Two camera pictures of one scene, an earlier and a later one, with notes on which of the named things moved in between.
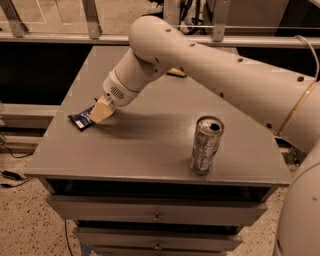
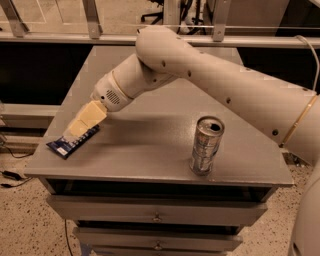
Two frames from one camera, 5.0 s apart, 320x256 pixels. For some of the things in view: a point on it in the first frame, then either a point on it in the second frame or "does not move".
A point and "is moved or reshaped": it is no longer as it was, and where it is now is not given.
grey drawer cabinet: x=125 y=184 does not move
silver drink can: x=208 y=136 does not move
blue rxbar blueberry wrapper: x=82 y=121 is moved or reshaped
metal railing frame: x=13 y=29 does not move
